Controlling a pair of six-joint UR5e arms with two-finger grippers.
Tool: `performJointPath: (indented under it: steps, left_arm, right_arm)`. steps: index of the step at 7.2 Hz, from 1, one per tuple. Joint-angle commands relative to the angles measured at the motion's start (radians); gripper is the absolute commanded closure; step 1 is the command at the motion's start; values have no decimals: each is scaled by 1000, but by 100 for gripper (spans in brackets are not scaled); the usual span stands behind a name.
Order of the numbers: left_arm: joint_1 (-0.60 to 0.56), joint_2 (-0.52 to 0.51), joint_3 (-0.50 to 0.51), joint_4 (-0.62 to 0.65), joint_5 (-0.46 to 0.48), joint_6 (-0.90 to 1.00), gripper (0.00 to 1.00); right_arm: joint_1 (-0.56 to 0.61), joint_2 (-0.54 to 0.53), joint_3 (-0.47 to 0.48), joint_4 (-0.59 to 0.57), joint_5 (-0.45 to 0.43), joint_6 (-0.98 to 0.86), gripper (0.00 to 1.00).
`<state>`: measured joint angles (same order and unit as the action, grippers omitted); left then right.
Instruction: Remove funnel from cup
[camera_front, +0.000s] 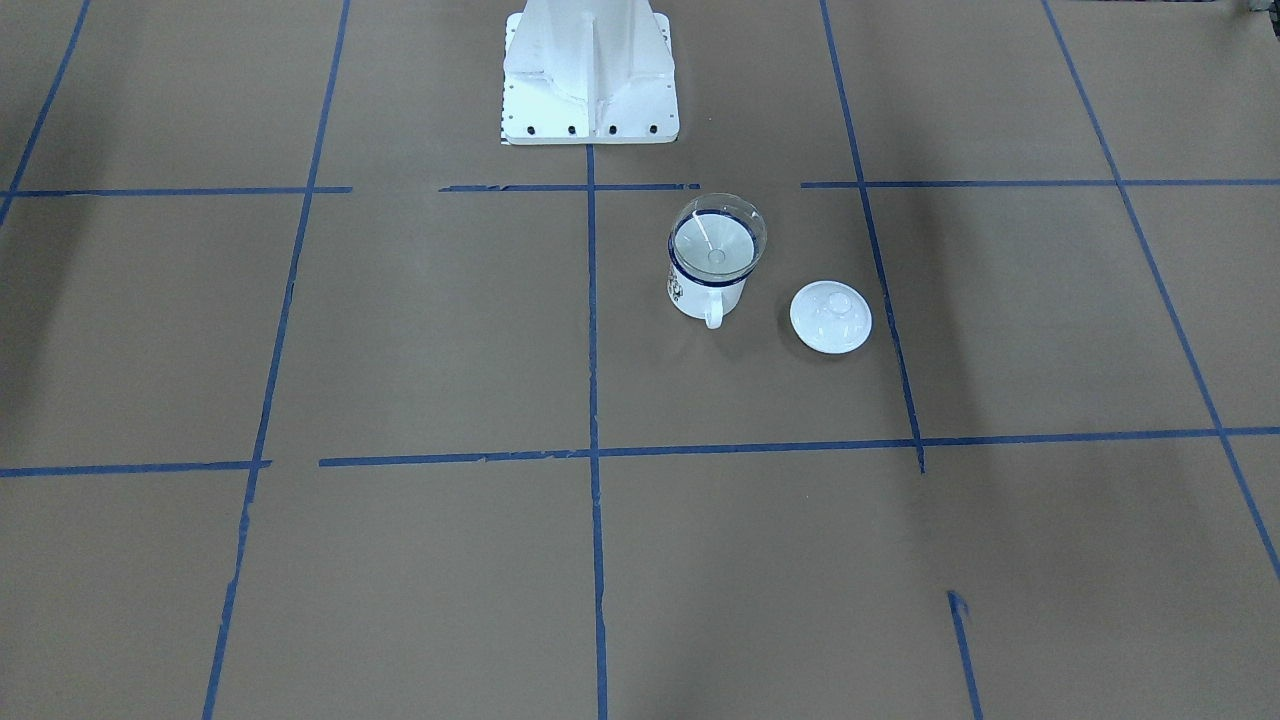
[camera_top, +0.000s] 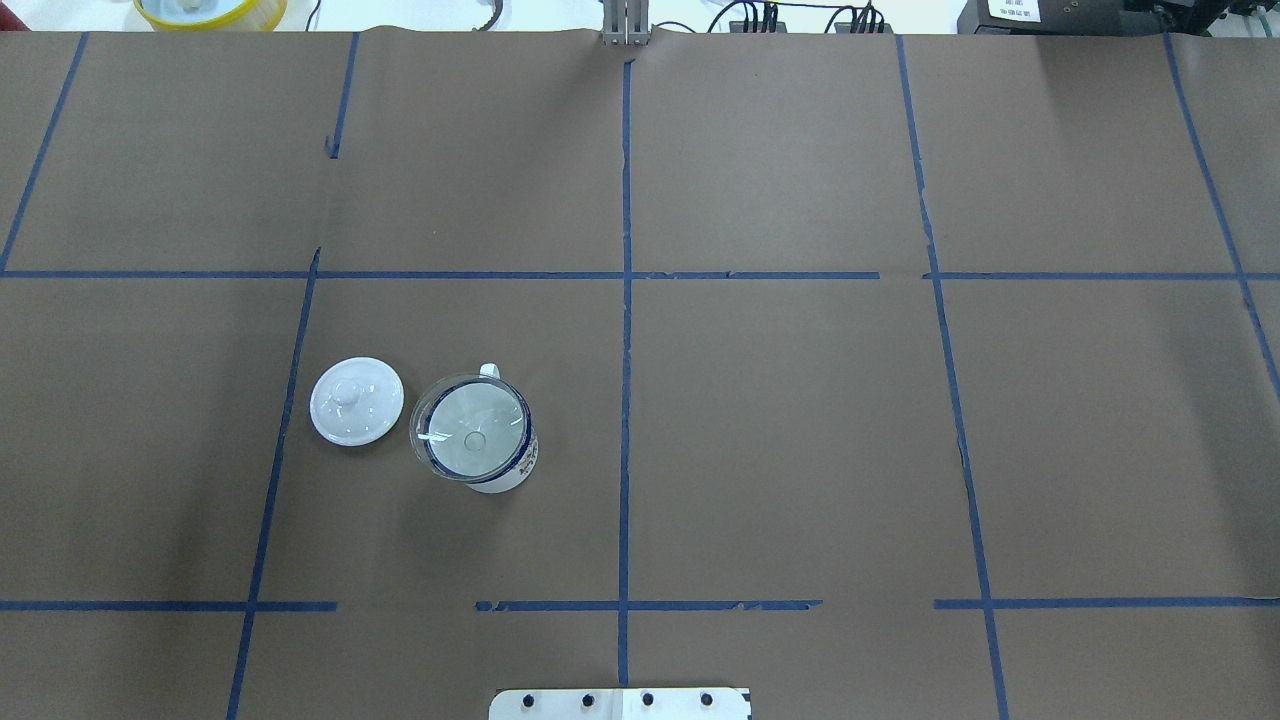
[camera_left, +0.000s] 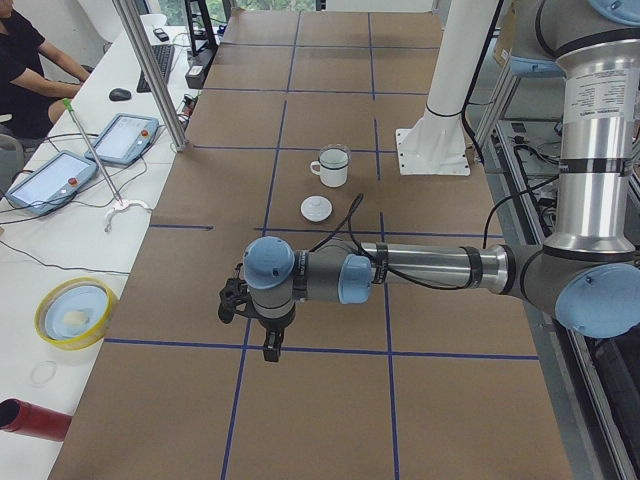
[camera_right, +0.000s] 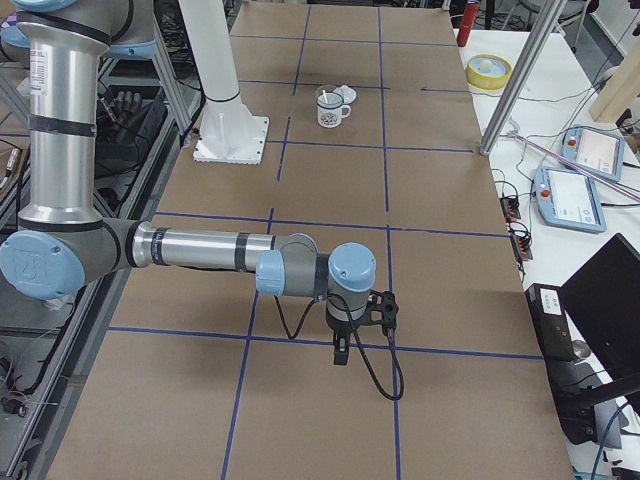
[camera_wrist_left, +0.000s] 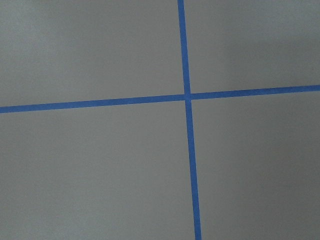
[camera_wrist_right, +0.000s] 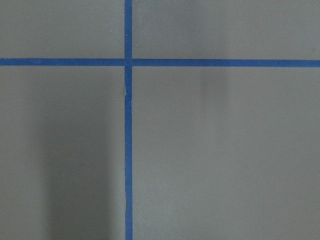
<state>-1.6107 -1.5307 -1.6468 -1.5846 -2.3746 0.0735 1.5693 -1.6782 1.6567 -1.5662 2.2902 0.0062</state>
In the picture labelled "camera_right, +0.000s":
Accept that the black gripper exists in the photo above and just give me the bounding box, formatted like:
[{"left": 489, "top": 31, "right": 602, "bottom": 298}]
[{"left": 331, "top": 290, "right": 398, "bottom": 366}]

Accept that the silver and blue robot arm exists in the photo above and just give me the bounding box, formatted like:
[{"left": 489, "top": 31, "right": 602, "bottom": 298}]
[{"left": 1, "top": 1, "right": 398, "bottom": 365}]

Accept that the black usb hub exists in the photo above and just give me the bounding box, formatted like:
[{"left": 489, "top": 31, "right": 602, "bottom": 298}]
[
  {"left": 510, "top": 231, "right": 533, "bottom": 262},
  {"left": 500, "top": 196, "right": 521, "bottom": 222}
]

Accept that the white enamel mug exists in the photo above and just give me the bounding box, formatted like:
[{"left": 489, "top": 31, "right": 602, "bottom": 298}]
[{"left": 316, "top": 103, "right": 351, "bottom": 128}]

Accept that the black computer box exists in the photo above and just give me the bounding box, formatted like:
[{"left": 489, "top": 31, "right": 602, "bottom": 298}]
[{"left": 526, "top": 283, "right": 622, "bottom": 449}]

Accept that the black laptop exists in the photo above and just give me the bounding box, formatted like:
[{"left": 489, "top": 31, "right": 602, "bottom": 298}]
[{"left": 560, "top": 233, "right": 639, "bottom": 377}]

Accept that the near teach pendant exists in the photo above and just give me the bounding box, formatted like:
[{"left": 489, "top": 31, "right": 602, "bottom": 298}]
[{"left": 534, "top": 166, "right": 607, "bottom": 233}]

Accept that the teach pendant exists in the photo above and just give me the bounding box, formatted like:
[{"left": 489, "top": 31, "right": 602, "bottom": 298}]
[
  {"left": 534, "top": 166, "right": 607, "bottom": 233},
  {"left": 561, "top": 125, "right": 624, "bottom": 182}
]

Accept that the yellow tape roll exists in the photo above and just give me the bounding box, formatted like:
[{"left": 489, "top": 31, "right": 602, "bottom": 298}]
[{"left": 465, "top": 54, "right": 513, "bottom": 91}]

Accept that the thin metal rod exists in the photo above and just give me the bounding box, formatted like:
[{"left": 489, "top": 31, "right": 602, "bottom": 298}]
[{"left": 506, "top": 130, "right": 640, "bottom": 204}]

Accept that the far teach pendant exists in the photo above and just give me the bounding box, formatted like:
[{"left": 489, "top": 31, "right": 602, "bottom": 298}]
[{"left": 561, "top": 125, "right": 624, "bottom": 182}]

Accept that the red cylinder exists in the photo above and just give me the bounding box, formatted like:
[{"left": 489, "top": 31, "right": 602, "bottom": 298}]
[{"left": 456, "top": 0, "right": 480, "bottom": 47}]

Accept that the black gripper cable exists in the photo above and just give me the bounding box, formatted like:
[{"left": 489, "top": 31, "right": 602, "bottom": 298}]
[{"left": 273, "top": 293, "right": 405, "bottom": 401}]

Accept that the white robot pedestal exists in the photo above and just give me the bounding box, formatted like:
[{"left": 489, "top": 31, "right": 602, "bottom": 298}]
[{"left": 179, "top": 0, "right": 269, "bottom": 165}]

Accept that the aluminium frame post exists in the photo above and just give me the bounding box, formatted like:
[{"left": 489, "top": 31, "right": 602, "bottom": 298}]
[{"left": 479, "top": 0, "right": 567, "bottom": 156}]

